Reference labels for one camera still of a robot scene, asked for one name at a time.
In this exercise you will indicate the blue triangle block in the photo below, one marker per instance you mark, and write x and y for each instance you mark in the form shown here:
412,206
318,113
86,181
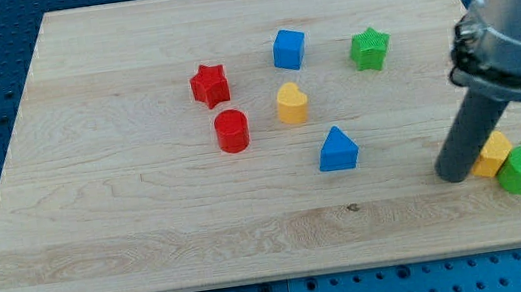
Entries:
338,152

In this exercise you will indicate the wooden board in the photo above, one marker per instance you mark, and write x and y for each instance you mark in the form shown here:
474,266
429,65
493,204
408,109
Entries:
114,180

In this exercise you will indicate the yellow hexagon block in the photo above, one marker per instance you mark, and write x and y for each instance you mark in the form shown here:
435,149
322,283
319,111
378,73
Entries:
492,156

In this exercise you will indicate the green star block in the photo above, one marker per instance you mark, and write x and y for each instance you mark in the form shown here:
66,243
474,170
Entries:
369,49

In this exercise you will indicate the blue cube block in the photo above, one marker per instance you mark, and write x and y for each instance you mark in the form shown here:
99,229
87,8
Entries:
288,49

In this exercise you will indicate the red cylinder block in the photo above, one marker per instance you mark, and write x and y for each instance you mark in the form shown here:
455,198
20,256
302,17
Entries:
232,131

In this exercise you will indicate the dark grey cylindrical pointer rod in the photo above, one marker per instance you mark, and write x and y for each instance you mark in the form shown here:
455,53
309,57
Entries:
476,119

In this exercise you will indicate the yellow heart block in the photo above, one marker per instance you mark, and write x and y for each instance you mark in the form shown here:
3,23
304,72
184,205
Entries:
292,104

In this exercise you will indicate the red star block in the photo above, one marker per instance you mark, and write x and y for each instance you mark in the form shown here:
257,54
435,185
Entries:
210,85

